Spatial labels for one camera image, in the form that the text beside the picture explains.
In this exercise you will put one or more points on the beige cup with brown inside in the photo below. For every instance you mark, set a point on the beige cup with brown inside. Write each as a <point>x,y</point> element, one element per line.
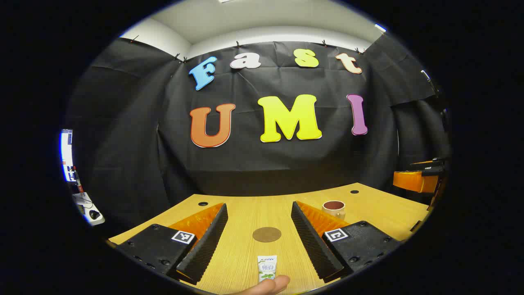
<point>333,211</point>

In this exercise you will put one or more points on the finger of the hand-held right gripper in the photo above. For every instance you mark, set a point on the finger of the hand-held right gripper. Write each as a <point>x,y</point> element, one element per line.
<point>411,181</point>

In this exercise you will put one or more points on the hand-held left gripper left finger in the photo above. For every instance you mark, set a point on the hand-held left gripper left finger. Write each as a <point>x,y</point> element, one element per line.
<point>204,246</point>

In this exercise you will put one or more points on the wooden desktop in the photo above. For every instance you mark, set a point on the wooden desktop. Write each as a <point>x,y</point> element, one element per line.
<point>245,221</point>

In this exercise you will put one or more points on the black backdrop cloth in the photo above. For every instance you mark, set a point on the black backdrop cloth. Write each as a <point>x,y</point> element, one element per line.
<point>245,164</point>

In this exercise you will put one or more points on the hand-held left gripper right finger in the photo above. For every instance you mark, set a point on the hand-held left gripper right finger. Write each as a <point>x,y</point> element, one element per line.
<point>313,246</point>

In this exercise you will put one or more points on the white toothpaste tube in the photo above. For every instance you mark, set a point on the white toothpaste tube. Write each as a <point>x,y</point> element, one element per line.
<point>267,266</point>

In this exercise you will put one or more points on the white device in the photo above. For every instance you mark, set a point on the white device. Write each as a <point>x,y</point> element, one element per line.
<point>88,209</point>

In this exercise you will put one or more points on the brown round coaster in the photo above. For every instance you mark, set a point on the brown round coaster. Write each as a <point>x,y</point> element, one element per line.
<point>267,234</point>

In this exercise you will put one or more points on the computer monitor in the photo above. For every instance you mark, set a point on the computer monitor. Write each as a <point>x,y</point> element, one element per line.
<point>66,155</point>

